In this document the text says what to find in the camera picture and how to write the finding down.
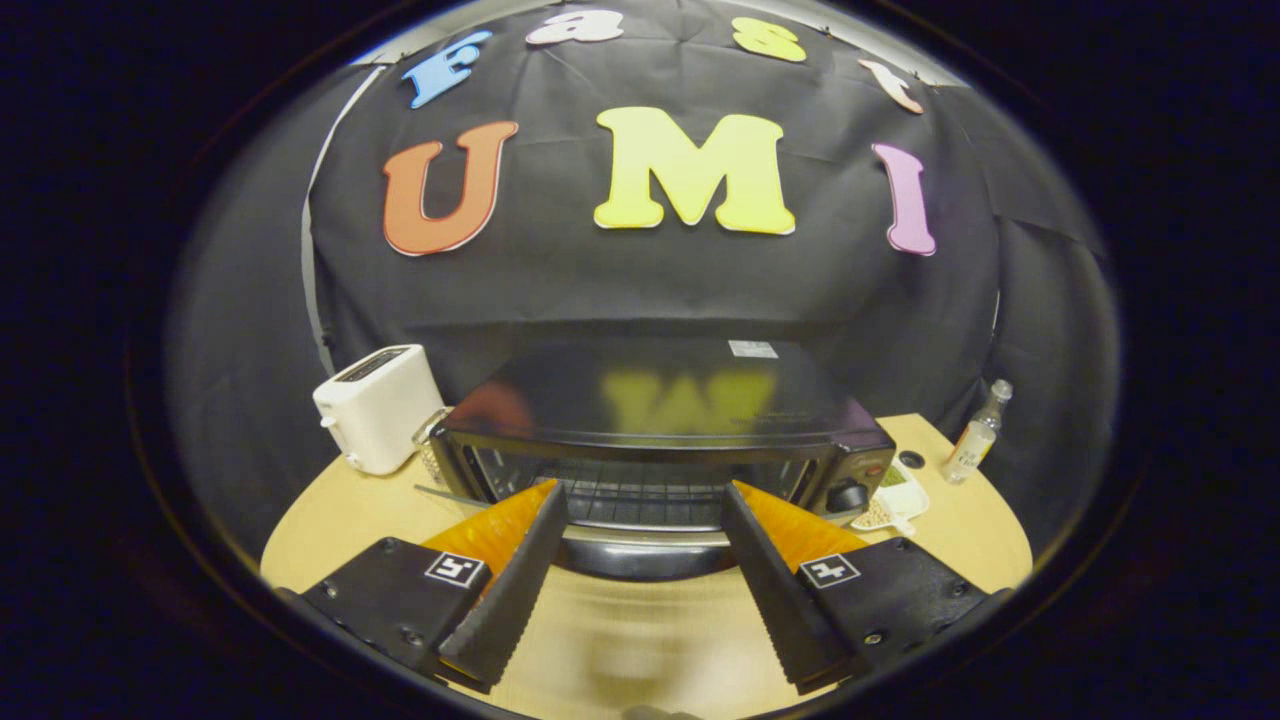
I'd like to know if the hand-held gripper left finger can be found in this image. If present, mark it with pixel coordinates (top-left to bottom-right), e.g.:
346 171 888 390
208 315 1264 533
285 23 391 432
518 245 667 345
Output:
290 482 571 694

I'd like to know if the white divided dish with beans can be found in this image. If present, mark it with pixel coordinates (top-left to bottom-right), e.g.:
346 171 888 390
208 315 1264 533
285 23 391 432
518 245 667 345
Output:
850 462 931 536

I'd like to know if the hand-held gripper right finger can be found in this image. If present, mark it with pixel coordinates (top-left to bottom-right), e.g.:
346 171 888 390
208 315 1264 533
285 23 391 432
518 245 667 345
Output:
722 480 991 696

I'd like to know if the black toaster oven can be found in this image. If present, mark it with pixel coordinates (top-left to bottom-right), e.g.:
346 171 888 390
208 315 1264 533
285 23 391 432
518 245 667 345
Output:
430 338 898 581

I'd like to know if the clear plastic bottle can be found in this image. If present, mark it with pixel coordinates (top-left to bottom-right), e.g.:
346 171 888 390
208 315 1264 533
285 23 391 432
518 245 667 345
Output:
942 379 1014 485

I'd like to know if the white toaster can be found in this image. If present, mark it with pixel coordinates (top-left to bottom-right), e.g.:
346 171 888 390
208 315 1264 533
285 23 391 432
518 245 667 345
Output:
313 344 446 476

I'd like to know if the metal wire rack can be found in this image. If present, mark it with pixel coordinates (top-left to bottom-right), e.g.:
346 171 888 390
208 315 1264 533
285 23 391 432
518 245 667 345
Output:
413 408 453 486

